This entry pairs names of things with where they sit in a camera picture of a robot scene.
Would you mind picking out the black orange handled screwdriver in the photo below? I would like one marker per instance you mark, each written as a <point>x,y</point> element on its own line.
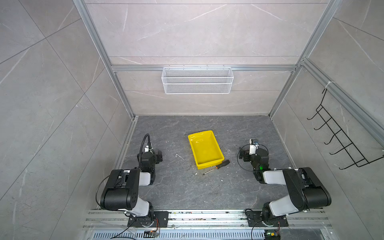
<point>223,164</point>

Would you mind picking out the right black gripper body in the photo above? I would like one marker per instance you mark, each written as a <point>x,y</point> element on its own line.
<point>244,154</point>

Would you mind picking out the yellow plastic bin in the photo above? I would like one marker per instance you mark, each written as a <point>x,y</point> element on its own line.
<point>206,150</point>

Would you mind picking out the aluminium front rail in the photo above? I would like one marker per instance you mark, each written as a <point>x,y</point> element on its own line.
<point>224,224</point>

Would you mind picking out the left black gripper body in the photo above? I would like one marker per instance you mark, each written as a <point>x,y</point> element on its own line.
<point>158,156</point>

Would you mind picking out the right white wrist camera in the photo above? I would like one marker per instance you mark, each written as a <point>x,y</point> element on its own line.
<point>254,143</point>

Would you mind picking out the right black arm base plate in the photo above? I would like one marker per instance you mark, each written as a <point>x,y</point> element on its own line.
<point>264,219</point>

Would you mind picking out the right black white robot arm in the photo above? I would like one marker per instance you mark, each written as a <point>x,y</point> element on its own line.
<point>305,190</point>

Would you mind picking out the black wire hook rack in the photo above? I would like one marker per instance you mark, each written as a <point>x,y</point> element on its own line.
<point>346,144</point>

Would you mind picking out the white wire mesh basket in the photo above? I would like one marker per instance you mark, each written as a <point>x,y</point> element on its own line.
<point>194,80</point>

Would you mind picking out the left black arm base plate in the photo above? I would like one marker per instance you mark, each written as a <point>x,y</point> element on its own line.
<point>152,220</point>

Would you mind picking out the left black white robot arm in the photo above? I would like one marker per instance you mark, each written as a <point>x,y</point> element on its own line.
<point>121,192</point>

